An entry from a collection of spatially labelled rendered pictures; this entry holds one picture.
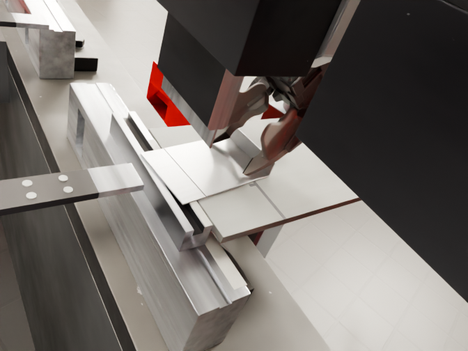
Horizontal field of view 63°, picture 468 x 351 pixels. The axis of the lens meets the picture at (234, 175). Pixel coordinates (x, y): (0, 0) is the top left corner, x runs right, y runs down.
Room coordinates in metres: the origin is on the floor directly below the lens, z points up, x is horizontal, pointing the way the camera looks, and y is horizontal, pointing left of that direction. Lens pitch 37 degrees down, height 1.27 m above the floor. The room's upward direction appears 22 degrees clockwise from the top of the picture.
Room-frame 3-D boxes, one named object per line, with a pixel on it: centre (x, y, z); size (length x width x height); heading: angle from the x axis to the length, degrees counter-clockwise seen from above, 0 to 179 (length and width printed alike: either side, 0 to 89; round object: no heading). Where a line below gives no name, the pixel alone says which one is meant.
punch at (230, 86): (0.31, 0.06, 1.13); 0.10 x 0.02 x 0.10; 47
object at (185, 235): (0.33, 0.08, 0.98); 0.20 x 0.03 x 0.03; 47
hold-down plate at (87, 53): (0.77, 0.47, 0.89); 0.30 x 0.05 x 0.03; 47
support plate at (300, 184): (0.42, -0.04, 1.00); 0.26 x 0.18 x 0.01; 137
